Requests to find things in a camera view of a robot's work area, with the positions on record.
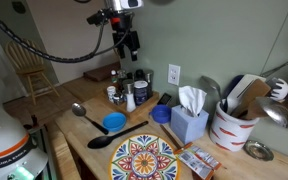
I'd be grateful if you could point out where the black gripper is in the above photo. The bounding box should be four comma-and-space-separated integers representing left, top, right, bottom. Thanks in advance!
110, 11, 141, 62

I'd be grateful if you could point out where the dark blue bowl with handle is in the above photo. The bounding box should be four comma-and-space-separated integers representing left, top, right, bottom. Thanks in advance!
149, 104, 173, 125

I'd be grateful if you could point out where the light blue bowl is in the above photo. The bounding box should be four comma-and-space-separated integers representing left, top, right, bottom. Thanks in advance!
102, 111, 128, 133

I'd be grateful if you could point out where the clear glass bottle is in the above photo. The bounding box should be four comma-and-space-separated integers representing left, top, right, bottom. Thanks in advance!
117, 69, 128, 84

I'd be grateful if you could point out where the black cap bottle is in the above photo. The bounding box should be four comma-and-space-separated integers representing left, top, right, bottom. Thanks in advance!
134, 68, 145, 83

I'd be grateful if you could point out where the metal canister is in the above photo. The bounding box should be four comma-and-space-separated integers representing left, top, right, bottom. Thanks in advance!
121, 78, 135, 98

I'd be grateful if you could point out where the steel pepper grinder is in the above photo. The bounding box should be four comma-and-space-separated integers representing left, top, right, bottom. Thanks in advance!
143, 69, 154, 99

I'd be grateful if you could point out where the dark jar with white lid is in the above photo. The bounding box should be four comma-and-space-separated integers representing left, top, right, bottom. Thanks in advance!
133, 80, 149, 107

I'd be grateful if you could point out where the small white jar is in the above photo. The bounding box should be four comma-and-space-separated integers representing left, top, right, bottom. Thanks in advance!
106, 85, 117, 103

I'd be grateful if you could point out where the small glass jar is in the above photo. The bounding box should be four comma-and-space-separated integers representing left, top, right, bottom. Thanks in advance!
112, 93, 124, 106

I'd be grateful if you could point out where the white shaker with metal top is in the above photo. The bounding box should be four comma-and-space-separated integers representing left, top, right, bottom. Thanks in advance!
125, 82, 137, 113

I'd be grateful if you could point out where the white power outlet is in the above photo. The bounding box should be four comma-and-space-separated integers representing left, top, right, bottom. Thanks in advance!
167, 63, 182, 87

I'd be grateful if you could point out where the wooden spice tray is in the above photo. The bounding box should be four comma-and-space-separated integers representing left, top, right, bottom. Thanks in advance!
98, 89, 161, 122

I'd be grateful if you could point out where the black phone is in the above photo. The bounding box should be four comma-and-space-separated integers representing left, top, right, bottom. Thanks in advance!
157, 92, 173, 106

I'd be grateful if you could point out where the white tissue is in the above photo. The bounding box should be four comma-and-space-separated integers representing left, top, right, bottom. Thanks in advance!
178, 85, 208, 118

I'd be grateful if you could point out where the metal serving spoon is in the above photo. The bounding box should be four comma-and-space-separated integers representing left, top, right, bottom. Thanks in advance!
198, 75, 228, 113

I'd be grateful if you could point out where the wooden chopstick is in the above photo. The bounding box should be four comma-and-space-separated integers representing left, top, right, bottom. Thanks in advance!
159, 124, 182, 150

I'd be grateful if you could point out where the black plastic spoon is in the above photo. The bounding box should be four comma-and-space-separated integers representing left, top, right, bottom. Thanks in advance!
87, 120, 150, 150

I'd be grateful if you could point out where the blue tissue box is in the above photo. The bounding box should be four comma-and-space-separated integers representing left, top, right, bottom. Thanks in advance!
169, 104, 210, 145

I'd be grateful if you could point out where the wooden windsor chair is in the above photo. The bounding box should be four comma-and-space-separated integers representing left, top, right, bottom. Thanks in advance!
4, 39, 61, 106

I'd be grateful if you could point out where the colourful painted plate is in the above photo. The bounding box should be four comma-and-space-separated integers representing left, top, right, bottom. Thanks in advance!
108, 133, 182, 180

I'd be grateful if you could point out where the dark blue utensil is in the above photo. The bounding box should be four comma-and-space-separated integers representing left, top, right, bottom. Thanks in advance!
222, 74, 245, 101

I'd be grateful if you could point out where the black clamp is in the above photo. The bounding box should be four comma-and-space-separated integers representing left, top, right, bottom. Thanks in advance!
23, 114, 40, 131

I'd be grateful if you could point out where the white spatula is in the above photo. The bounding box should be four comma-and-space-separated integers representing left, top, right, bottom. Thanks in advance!
225, 73, 267, 116

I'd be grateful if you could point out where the orange and white packet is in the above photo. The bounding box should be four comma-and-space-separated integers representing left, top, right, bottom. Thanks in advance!
173, 142, 222, 180

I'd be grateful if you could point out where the white crock with red chilies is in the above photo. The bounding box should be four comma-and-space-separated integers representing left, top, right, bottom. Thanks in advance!
209, 101, 261, 153

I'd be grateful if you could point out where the wooden spatula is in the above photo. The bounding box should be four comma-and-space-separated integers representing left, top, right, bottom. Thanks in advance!
232, 78, 272, 118

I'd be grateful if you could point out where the thin metal rod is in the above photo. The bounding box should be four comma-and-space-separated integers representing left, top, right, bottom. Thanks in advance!
259, 53, 288, 78

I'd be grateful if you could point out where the white slotted utensil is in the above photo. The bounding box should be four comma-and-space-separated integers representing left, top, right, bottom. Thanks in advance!
267, 77, 288, 102

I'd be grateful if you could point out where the large metal ladle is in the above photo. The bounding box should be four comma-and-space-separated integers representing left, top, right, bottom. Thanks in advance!
250, 96, 288, 129

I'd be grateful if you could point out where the metal jar lid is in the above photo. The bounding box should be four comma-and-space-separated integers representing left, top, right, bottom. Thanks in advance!
243, 139, 275, 162

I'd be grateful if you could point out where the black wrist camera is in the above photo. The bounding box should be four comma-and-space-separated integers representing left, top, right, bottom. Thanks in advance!
86, 9, 114, 26

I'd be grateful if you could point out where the metal spoon with black handle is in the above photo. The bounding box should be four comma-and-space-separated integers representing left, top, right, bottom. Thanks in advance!
71, 102, 110, 136

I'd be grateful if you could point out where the black corrugated cable conduit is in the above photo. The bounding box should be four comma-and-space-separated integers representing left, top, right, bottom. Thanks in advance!
0, 3, 134, 64

